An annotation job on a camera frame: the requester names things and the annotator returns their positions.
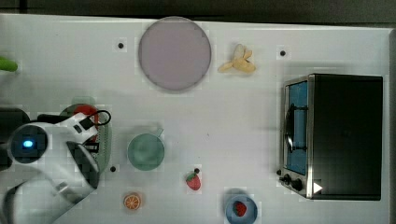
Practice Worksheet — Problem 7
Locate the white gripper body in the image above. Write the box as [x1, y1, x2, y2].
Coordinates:
[60, 113, 98, 143]

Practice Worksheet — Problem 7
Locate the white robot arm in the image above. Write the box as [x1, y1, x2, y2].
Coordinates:
[1, 113, 100, 224]

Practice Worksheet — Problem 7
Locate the green strainer basket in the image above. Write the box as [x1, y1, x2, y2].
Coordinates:
[61, 104, 111, 173]

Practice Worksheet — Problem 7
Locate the green mug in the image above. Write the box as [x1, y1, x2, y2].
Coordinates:
[127, 128, 165, 171]

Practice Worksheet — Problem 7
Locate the toy orange slice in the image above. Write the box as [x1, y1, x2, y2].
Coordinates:
[123, 193, 142, 210]

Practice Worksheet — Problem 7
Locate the green cylinder on table edge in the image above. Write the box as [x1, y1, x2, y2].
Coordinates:
[0, 57, 18, 72]

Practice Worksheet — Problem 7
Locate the round grey plate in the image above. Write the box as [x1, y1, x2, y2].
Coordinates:
[138, 17, 211, 91]

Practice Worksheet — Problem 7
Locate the toy strawberry on table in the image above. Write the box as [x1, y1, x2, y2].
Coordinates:
[186, 168, 202, 190]

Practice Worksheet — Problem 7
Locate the strawberry in blue bowl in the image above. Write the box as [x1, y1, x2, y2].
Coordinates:
[233, 201, 248, 217]

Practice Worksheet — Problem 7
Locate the blue bowl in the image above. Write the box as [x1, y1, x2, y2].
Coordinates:
[225, 194, 258, 224]

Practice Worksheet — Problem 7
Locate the black toaster oven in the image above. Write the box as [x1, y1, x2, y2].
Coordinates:
[276, 74, 384, 201]

